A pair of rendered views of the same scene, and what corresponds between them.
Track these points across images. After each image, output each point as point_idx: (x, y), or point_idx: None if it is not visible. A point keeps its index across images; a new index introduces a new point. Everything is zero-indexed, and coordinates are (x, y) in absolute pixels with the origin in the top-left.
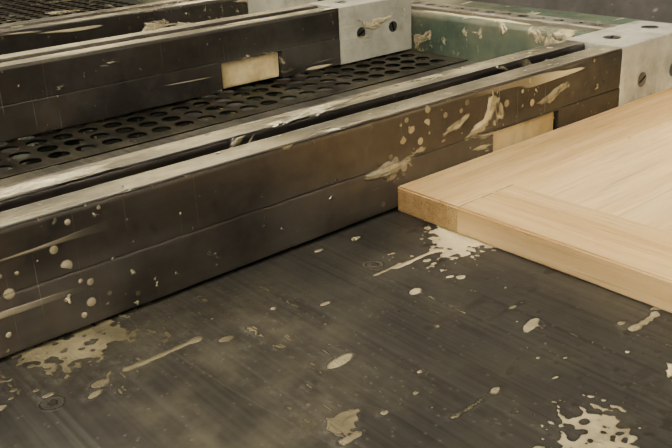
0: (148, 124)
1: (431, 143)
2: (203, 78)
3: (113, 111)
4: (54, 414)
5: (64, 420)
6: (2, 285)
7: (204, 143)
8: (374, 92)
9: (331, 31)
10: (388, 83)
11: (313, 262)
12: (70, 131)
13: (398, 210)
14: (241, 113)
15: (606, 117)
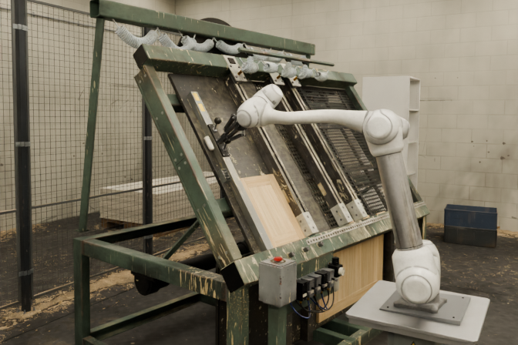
0: None
1: (278, 177)
2: (317, 179)
3: (307, 165)
4: None
5: None
6: (254, 131)
7: (274, 149)
8: (287, 172)
9: (334, 204)
10: (318, 209)
11: (260, 161)
12: (301, 159)
13: None
14: (306, 181)
15: (290, 211)
